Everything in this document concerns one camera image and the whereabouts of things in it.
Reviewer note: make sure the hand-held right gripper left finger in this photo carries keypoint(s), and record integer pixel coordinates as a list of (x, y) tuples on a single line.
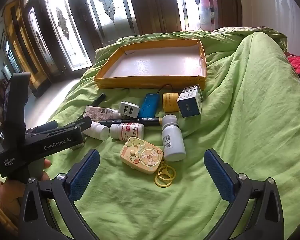
[(86, 172)]

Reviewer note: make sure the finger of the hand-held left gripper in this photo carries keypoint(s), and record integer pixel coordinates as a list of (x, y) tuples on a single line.
[(46, 127), (77, 123)]

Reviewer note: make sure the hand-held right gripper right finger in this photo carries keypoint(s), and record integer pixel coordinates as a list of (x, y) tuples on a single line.
[(218, 175)]

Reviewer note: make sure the small white bottle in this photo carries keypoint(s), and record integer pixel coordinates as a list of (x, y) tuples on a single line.
[(98, 131)]

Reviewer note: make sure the rose hand cream tube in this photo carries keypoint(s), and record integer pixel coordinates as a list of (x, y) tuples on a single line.
[(100, 113)]

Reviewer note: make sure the black pen purple end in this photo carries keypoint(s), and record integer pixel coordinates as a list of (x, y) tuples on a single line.
[(98, 100)]

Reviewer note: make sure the white bottle red label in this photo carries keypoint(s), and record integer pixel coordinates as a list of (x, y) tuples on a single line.
[(127, 131)]

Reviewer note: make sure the white USB charger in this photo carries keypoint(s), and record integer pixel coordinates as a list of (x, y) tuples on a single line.
[(127, 110)]

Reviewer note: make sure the black marker yellow end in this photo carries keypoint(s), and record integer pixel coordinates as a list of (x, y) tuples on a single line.
[(130, 121)]

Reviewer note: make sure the large white bottle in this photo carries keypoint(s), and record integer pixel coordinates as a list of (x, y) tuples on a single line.
[(172, 140)]

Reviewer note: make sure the blue and white carton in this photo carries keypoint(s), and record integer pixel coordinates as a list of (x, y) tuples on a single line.
[(190, 102)]

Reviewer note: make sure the yellow jar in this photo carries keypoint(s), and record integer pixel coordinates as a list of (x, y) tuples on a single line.
[(170, 103)]

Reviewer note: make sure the yellow cardboard box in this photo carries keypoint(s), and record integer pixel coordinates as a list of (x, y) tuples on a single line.
[(150, 65)]

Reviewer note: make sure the person's left hand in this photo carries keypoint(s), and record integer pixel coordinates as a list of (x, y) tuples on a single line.
[(12, 195)]

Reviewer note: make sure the green blanket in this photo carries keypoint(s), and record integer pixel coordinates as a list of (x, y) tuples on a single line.
[(240, 130)]

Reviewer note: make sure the narrow glass door panel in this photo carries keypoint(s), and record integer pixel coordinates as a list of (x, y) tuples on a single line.
[(38, 40)]

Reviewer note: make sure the arched stained glass door panel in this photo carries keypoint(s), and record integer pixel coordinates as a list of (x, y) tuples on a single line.
[(65, 30)]

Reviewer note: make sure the yellow wooden cabinet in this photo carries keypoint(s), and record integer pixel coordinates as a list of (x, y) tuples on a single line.
[(15, 22)]

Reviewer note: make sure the red cloth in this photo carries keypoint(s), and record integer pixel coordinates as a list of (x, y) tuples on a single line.
[(296, 63)]

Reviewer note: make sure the brown wooden panel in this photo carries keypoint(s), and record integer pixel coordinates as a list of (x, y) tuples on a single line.
[(155, 5)]

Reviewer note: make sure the floral quilt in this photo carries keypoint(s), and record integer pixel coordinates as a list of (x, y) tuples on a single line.
[(227, 30)]

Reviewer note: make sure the stained glass window red bits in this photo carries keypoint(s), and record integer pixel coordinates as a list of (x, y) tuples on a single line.
[(197, 2)]

